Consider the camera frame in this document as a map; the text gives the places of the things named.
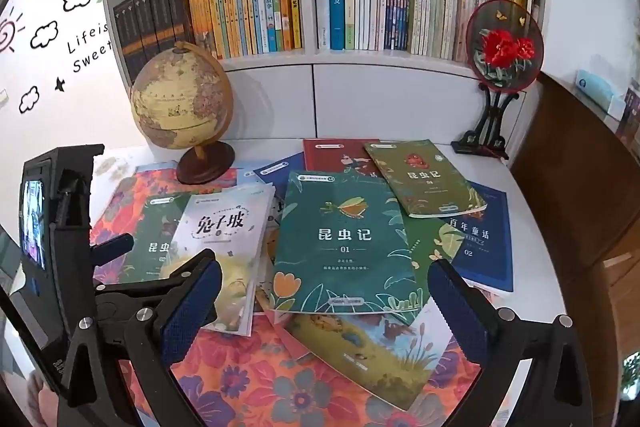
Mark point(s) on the navy blue book gold emblem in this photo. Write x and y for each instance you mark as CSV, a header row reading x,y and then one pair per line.
x,y
487,257

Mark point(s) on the light blue tissue box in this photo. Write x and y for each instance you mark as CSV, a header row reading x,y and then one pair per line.
x,y
592,87

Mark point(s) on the white bookshelf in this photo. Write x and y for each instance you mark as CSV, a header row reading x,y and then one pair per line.
x,y
390,102

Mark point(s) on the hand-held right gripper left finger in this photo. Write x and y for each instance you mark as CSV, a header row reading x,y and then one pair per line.
x,y
192,307

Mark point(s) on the sun wall sticker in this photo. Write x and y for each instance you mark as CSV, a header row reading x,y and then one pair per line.
x,y
7,32

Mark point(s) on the dark red book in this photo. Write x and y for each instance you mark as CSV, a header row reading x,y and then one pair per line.
x,y
325,154

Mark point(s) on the round red flower fan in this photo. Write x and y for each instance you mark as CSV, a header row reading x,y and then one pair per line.
x,y
500,47

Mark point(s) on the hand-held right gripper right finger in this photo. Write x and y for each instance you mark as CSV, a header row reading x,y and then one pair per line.
x,y
457,307

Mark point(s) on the green book yellow leaves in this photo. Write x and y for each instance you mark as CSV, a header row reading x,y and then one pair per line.
x,y
435,252

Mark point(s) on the bird wall sticker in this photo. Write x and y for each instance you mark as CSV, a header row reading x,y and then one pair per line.
x,y
60,84

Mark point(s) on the row of white blue books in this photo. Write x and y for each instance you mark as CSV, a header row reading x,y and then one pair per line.
x,y
400,7

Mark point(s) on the brown wooden cabinet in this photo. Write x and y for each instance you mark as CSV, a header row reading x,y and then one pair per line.
x,y
560,187

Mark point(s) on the orange floral cloth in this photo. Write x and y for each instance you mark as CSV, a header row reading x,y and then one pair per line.
x,y
280,377

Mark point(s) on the lettering wall sticker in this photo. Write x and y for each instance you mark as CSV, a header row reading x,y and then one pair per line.
x,y
85,49

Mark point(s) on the olive green moth book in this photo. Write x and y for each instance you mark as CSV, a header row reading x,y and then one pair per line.
x,y
425,177

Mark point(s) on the white book meadow picture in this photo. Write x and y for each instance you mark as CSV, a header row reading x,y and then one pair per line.
x,y
220,227

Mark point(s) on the antique tan globe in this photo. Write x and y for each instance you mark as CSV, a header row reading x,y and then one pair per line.
x,y
170,102

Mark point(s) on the dark green beetle book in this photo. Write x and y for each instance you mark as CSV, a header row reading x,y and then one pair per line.
x,y
160,237

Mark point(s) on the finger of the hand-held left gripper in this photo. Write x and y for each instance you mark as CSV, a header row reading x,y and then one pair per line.
x,y
145,281
112,247

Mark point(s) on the row of black yellow books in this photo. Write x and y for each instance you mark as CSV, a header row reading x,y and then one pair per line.
x,y
240,7

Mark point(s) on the teal green mantis book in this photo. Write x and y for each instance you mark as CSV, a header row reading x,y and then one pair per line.
x,y
345,232

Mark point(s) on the blue eagle cover book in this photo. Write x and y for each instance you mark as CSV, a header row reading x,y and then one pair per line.
x,y
275,172

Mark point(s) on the white book pond rabbits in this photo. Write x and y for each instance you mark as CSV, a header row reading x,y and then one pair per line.
x,y
380,357

